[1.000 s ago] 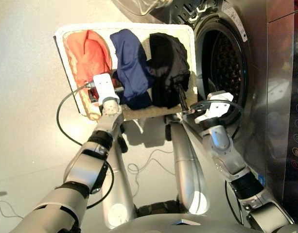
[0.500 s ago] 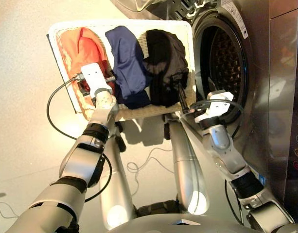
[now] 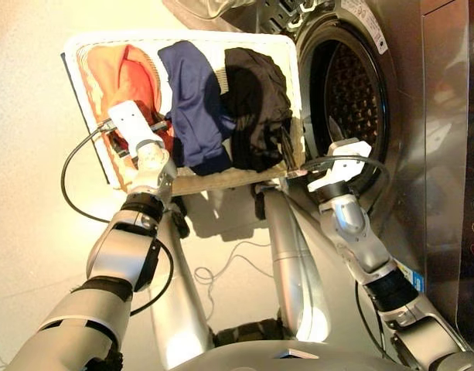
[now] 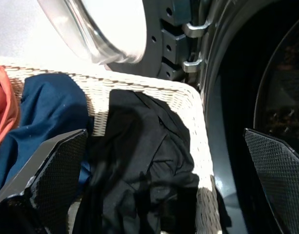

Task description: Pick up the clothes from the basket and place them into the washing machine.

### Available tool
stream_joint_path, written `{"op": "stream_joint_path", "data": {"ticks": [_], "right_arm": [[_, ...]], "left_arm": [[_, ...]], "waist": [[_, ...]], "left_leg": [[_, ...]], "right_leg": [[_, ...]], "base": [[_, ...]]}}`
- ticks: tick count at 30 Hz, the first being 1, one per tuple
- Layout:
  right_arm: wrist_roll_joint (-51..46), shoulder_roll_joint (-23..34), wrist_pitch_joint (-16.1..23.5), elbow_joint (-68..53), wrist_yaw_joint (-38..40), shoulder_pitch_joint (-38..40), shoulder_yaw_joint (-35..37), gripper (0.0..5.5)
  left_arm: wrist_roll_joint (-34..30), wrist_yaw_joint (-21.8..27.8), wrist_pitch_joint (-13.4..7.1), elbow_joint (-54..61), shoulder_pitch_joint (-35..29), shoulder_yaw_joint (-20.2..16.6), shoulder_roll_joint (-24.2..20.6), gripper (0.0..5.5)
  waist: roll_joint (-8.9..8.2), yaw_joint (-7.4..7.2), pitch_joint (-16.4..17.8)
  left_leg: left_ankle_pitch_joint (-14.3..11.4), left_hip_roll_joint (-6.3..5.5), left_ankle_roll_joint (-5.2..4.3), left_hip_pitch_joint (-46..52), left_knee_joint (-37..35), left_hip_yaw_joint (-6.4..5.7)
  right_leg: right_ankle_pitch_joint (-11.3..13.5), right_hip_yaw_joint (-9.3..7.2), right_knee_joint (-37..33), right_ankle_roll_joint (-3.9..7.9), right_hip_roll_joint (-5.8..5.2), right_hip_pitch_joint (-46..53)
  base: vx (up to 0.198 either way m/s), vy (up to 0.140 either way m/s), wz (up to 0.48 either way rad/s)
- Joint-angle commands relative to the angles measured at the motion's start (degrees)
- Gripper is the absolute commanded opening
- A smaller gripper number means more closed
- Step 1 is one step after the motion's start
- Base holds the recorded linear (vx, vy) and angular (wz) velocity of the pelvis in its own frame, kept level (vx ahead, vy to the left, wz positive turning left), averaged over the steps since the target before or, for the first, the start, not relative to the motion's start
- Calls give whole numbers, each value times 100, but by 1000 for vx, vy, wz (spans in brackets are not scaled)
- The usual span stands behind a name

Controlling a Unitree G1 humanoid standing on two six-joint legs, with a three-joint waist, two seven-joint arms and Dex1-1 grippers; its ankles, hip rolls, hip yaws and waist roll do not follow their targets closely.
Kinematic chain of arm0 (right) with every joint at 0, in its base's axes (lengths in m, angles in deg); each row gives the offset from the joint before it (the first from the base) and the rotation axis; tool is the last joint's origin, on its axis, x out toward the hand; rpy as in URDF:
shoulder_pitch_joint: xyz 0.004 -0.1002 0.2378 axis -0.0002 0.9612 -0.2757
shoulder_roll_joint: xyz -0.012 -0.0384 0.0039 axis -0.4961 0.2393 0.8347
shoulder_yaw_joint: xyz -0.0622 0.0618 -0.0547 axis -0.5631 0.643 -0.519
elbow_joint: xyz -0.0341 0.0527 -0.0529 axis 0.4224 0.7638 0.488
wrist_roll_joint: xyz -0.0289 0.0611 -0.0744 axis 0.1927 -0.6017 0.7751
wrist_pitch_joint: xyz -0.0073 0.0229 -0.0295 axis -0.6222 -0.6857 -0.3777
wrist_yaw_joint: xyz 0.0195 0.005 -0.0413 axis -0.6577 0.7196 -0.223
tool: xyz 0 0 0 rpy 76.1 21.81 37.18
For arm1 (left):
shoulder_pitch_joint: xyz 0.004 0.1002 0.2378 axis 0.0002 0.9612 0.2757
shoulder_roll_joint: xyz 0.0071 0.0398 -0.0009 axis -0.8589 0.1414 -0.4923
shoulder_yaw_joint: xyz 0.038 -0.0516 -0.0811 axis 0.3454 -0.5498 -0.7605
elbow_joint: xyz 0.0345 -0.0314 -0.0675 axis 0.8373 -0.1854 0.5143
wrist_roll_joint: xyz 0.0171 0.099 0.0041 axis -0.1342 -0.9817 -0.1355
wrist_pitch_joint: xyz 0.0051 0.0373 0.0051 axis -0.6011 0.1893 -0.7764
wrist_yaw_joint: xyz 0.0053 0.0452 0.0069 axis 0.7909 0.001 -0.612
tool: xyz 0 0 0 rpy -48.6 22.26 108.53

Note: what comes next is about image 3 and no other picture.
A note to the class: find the navy blue garment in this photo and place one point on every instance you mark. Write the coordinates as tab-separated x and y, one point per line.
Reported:
194	116

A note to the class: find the black garment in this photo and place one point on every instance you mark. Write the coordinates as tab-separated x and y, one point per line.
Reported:
256	108

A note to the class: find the blue energy label sticker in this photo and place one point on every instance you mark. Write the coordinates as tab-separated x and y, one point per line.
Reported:
412	278

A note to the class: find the silver robot torso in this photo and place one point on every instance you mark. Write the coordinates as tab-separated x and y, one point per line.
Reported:
290	357

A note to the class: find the silver robot leg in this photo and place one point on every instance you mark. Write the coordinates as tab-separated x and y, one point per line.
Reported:
294	270
182	301

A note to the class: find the grey washing machine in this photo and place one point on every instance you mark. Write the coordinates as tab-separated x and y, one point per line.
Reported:
426	116

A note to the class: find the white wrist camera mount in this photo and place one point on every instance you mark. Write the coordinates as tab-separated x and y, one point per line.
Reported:
132	123
345	162

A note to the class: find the pale woven basket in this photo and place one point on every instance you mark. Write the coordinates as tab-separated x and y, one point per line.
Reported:
236	181

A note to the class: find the white instruction label sticker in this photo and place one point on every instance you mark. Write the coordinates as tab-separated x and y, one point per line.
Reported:
370	23

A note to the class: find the orange garment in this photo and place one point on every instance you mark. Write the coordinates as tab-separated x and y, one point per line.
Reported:
124	81

